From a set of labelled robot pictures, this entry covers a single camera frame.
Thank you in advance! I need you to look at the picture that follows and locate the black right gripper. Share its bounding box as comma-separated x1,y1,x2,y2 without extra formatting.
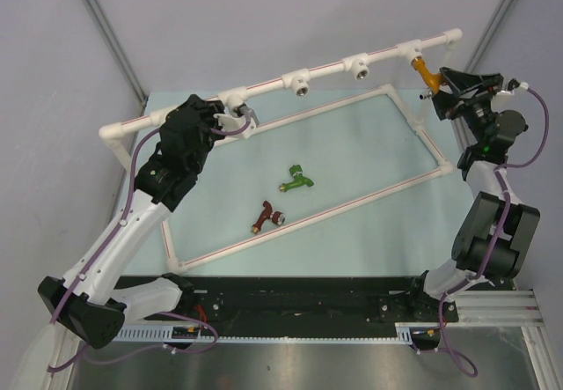
428,68,504,145

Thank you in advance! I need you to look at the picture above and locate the yellow water faucet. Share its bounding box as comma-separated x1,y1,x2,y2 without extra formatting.
411,56,445,100

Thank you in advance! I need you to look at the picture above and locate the white PVC pipe frame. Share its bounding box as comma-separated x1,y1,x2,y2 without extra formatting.
97,27,464,274

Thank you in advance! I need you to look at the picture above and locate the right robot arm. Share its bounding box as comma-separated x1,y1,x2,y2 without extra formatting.
406,60,540,320

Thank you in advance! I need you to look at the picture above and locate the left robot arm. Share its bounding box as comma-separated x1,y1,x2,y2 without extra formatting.
38,94,224,349

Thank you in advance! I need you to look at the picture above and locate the green water faucet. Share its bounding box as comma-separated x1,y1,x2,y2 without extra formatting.
279,165,314,192

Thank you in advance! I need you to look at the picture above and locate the dark red water faucet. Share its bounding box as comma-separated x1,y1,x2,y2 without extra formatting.
251,201,285,234

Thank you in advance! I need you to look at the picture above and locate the light blue table mat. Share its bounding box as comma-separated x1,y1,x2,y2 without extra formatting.
99,89,507,279

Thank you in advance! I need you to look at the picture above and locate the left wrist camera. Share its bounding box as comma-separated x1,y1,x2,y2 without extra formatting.
212,104,260,139

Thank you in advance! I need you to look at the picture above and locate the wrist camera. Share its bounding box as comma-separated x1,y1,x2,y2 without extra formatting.
496,78,529,98
212,104,260,139

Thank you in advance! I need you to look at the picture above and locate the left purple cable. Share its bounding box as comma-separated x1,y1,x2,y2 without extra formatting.
46,119,254,373

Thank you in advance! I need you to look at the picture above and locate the purple cable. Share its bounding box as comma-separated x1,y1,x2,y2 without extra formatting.
439,86,551,378
46,119,254,373

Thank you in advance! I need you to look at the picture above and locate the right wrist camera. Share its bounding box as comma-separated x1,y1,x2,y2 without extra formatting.
496,78,529,98

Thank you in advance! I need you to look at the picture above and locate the aluminium frame post right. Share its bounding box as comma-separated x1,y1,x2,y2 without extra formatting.
452,0,536,100

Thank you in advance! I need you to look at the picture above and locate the aluminium frame post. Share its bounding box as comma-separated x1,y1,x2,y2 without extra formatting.
452,0,536,100
82,0,148,107

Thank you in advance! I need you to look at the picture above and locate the aluminium frame post left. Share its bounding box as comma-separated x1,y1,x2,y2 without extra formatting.
82,0,148,107

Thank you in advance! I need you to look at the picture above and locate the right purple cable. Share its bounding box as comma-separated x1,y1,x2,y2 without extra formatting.
439,86,551,378

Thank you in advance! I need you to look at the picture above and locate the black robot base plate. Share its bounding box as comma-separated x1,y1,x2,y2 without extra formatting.
109,275,461,338

